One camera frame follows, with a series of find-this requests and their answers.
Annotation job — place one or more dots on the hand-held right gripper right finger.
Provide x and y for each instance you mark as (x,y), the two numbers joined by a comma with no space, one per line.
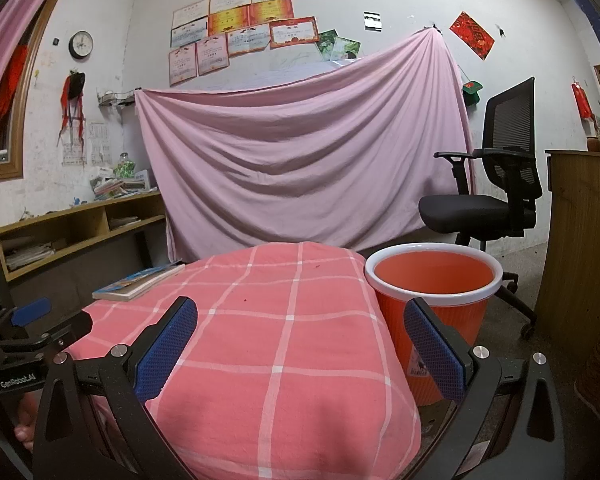
(435,355)

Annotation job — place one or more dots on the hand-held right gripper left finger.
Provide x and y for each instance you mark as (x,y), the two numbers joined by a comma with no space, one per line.
(167,350)

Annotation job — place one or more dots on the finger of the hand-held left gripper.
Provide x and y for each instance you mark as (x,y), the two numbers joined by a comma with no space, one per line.
(30,311)
(70,327)

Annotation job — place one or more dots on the orange bucket with white rim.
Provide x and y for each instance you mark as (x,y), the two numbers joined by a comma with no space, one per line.
(430,275)

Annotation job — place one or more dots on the person's left hand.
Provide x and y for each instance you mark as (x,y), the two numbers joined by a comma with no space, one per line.
(25,425)

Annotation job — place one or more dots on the pile of papers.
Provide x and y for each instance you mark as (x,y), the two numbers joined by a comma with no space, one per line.
(125,223)
(30,256)

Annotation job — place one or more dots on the blue cover book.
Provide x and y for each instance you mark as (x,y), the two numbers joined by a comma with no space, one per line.
(135,280)

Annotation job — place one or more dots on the wooden shelf unit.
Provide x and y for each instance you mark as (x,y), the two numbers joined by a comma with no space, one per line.
(80,210)

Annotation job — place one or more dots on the pink checked blanket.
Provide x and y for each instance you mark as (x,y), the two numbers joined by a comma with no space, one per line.
(280,360)

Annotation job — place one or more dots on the stack of books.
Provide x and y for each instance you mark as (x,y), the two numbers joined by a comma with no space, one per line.
(120,187)

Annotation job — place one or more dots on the black office chair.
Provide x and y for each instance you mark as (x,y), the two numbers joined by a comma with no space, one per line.
(470,210)

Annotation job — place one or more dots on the glass jar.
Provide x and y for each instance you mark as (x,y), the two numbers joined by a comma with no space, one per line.
(125,166)

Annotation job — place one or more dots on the wooden cabinet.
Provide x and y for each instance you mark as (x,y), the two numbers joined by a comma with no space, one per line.
(580,235)

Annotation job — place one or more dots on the red tassel ornament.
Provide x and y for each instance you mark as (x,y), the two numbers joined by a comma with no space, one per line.
(74,95)

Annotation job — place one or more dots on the red cloth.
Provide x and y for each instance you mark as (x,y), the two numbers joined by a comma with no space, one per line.
(7,90)

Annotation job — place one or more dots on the pink hanging sheet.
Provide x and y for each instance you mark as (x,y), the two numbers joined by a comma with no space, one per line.
(305,160)

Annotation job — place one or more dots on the brown pot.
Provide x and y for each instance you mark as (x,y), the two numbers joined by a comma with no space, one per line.
(594,144)

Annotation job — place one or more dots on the green hat ornament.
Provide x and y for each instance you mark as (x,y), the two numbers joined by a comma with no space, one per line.
(471,91)

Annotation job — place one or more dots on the pink curtain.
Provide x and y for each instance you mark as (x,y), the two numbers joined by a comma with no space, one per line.
(5,35)

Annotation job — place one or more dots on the red hanging ornament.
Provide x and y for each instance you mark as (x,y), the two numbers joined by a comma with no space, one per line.
(581,100)

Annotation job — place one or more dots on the green plant photo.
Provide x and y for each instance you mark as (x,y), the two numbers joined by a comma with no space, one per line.
(325,40)
(347,50)

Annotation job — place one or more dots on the black and white sticker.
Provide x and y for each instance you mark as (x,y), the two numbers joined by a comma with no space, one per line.
(373,21)

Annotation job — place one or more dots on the paper wall calendar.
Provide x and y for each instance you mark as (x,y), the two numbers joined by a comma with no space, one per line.
(99,142)
(74,147)

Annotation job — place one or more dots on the wooden window frame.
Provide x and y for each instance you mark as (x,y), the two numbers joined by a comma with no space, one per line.
(27,110)

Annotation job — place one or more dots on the round wall clock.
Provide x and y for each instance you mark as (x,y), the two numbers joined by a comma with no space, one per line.
(81,44)

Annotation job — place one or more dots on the red wall poster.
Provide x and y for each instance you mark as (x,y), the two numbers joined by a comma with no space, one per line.
(472,36)

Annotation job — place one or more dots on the group of wall certificates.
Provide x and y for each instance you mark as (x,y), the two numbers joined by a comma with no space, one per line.
(250,20)

